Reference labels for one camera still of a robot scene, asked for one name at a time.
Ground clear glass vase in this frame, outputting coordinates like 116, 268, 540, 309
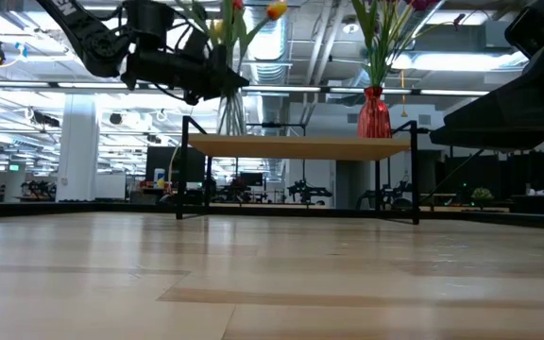
215, 44, 247, 137

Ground red glass vase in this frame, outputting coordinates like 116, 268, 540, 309
357, 86, 393, 140

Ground purple artificial flower bunch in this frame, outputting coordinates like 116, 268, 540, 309
349, 0, 467, 89

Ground black background cabinets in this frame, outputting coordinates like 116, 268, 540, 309
441, 149, 544, 216

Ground small green plant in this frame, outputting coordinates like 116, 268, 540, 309
470, 186, 494, 202

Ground white building column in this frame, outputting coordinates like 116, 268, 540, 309
59, 93, 99, 202

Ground long ceiling light strip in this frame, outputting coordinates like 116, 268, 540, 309
0, 79, 490, 98

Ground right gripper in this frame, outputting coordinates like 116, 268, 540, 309
429, 35, 544, 152

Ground wooden shelf with black frame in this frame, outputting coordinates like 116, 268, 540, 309
175, 115, 420, 226

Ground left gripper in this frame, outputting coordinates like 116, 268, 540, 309
120, 27, 251, 107

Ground yellow-red artificial tulip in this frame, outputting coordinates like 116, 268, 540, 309
241, 0, 290, 48

